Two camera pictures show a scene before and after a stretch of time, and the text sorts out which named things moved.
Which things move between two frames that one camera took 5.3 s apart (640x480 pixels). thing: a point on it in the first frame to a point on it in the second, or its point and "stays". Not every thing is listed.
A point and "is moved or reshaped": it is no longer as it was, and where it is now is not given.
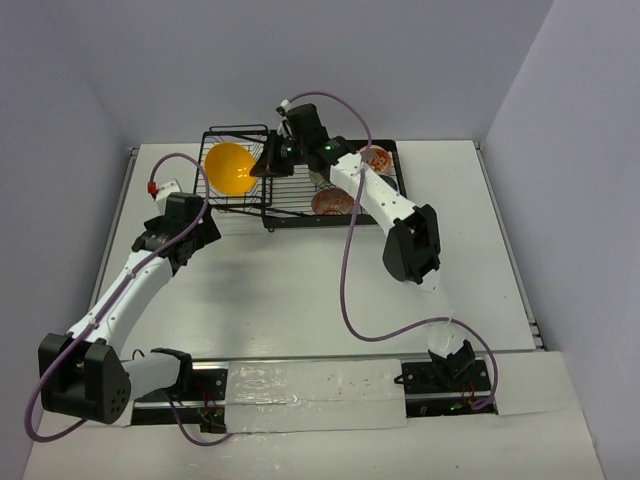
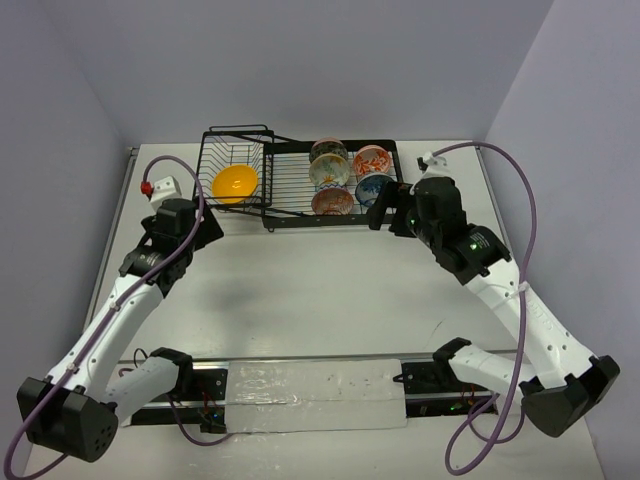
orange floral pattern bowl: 378,158 stays
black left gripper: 201,232 stays
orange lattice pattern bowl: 332,201 stays
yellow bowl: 227,168 is moved or reshaped
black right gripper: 269,164 to 392,197
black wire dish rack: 225,181 stays
